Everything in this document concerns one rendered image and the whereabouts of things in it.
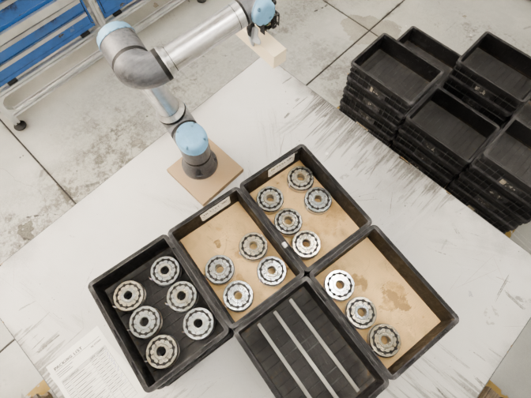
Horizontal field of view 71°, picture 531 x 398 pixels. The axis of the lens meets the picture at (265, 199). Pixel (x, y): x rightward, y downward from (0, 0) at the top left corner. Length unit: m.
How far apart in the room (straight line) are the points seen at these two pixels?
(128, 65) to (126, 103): 1.73
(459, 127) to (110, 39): 1.84
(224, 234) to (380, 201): 0.67
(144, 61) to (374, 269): 1.00
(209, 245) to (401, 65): 1.54
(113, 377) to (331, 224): 0.95
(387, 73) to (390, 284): 1.29
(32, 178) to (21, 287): 1.20
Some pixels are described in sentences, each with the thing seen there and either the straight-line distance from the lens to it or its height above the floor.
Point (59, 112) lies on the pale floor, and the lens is 3.02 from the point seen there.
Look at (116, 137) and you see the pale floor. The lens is 2.74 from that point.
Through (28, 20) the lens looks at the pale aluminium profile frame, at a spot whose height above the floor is 0.60.
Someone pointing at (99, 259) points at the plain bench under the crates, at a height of 0.70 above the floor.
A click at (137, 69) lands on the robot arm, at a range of 1.13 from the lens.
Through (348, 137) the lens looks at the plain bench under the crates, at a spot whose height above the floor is 0.70.
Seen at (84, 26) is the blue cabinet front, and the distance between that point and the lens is 2.91.
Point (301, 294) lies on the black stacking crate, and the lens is 1.35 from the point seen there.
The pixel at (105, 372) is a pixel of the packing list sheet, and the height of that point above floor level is 0.70.
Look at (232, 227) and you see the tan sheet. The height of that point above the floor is 0.83.
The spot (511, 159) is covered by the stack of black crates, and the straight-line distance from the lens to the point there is 2.26.
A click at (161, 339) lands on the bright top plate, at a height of 0.86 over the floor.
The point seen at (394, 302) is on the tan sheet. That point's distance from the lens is 1.41.
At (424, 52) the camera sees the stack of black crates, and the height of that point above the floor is 0.27.
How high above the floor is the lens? 2.16
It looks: 67 degrees down
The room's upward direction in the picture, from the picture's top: 1 degrees counter-clockwise
